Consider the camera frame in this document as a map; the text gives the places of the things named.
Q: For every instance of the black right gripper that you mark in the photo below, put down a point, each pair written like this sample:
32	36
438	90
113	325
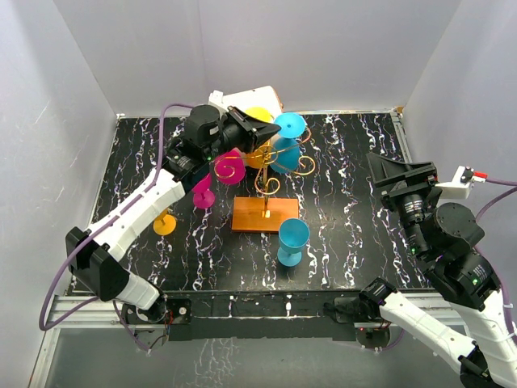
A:
398	178

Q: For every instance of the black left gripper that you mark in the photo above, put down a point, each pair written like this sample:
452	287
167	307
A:
250	141

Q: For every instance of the orange wine glass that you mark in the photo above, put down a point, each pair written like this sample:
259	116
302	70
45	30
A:
255	159
164	223

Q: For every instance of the blue wine glass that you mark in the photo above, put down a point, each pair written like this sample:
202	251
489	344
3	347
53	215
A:
285	149
293	237

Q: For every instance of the pink wine glass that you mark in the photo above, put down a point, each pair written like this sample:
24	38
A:
229	168
203	197

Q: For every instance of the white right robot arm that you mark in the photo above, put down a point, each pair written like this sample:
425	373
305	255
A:
442	236

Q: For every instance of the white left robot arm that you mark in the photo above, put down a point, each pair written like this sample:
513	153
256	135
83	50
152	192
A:
95	253

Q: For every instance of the white cylindrical container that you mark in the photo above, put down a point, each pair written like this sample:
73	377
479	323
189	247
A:
262	97

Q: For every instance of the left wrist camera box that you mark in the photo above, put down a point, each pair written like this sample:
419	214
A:
216	99

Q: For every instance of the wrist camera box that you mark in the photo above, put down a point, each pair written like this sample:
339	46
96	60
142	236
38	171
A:
216	99
459	187

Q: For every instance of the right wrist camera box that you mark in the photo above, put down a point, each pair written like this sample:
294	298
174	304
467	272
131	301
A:
459	187

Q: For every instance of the gold wire wine glass rack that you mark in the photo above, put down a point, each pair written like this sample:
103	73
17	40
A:
265	212

